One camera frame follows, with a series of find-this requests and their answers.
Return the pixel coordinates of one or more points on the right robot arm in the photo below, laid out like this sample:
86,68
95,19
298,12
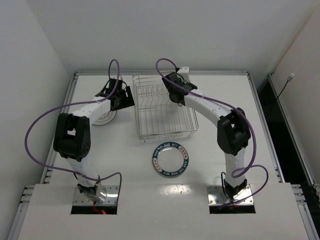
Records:
233,132

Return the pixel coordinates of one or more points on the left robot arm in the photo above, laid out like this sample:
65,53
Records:
72,139

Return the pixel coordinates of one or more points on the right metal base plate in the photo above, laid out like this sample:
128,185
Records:
216,197

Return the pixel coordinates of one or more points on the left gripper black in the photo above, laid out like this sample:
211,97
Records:
127,99

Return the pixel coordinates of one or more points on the dark teal rimmed plate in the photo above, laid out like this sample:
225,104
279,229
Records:
170,159

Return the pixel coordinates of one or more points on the metal base plate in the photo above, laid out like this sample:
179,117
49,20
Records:
111,195
216,197

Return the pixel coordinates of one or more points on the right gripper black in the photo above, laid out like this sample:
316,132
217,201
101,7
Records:
176,97

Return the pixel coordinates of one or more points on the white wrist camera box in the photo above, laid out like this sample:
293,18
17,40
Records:
184,73

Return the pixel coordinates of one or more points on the white plate teal rings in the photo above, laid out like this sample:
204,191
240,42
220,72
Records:
105,118

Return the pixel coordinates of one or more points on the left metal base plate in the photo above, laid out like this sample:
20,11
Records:
111,195

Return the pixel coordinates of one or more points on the metal wire dish rack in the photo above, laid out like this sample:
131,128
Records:
157,118

